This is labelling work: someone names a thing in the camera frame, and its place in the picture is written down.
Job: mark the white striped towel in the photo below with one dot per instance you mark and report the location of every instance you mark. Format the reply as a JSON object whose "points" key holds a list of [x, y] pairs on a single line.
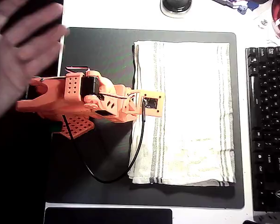
{"points": [[191, 105]]}

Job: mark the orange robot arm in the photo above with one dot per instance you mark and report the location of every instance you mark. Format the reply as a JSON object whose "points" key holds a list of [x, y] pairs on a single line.
{"points": [[56, 98]]}

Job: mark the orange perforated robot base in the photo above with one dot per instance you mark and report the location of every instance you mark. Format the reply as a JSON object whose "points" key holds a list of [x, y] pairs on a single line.
{"points": [[80, 127]]}

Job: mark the person's open hand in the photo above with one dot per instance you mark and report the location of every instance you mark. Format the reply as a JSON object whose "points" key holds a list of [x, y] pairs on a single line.
{"points": [[7, 70]]}

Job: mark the black desk mat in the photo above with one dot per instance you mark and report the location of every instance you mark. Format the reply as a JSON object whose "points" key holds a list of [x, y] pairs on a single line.
{"points": [[107, 51]]}

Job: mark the black flat tablet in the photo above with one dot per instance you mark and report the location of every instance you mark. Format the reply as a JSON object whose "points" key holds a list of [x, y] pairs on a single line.
{"points": [[107, 215]]}

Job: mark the black round dome object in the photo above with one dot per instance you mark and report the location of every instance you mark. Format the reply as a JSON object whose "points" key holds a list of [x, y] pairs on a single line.
{"points": [[176, 5]]}

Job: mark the black computer keyboard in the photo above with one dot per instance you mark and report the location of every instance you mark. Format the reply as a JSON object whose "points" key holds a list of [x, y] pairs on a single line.
{"points": [[270, 116]]}

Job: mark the blue white plastic item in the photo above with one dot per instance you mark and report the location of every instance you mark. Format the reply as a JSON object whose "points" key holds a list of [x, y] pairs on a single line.
{"points": [[242, 9]]}

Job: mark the orange gripper camera mount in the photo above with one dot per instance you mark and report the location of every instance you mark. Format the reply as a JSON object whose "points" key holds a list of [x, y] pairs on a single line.
{"points": [[161, 102]]}

